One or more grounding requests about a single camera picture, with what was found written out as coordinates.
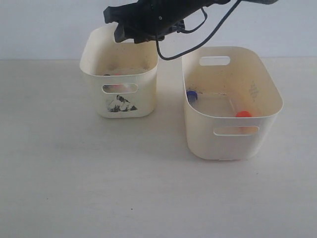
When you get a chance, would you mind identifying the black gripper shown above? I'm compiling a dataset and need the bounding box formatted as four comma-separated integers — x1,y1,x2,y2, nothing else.
104,0,229,44

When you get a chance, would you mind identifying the orange-capped tube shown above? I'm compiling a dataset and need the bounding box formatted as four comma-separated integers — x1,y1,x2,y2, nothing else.
111,70,131,93
230,99,253,134

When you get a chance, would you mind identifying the orange-capped tube front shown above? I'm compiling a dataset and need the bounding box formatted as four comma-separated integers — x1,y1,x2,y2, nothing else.
230,99,253,134

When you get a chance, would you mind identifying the black cable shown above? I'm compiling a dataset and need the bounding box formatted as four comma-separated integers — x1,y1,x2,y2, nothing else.
156,0,242,60

